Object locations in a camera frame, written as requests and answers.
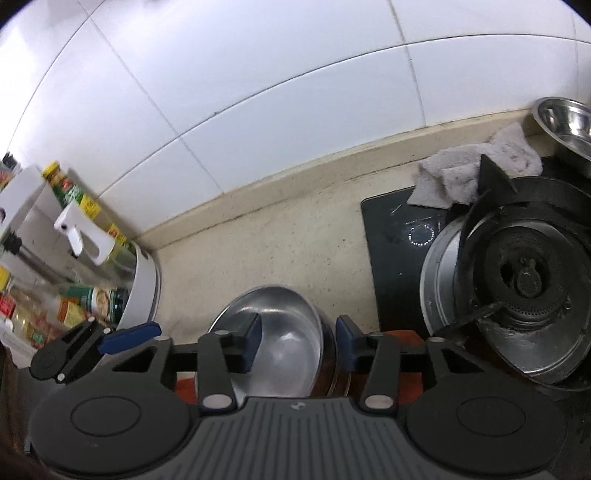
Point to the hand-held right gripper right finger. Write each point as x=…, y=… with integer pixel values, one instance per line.
x=346, y=345

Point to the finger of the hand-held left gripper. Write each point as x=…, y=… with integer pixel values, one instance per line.
x=129, y=336

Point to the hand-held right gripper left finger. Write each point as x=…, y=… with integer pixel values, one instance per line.
x=252, y=342

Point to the green-label seasoning jar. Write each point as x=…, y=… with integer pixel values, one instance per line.
x=99, y=300

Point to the white rotating condiment rack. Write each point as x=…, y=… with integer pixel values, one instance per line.
x=145, y=286

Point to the red mat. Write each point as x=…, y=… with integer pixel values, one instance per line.
x=186, y=390

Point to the black glass gas stove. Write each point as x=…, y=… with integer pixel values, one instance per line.
x=392, y=258

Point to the yellowish seasoning jar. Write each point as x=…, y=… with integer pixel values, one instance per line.
x=27, y=318

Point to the yellow-cap green-label bottle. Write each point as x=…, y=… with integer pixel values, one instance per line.
x=69, y=190

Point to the steel burner drip pan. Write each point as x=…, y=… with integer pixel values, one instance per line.
x=508, y=348

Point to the black gas burner head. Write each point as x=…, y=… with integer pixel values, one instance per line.
x=524, y=277

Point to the red-label soy sauce bottle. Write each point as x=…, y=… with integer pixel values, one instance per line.
x=6, y=171

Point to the grey dish cloth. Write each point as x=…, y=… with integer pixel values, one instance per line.
x=461, y=170

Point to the black pan support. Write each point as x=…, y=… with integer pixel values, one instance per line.
x=491, y=177

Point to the large stainless steel basin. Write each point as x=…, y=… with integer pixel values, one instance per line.
x=568, y=122

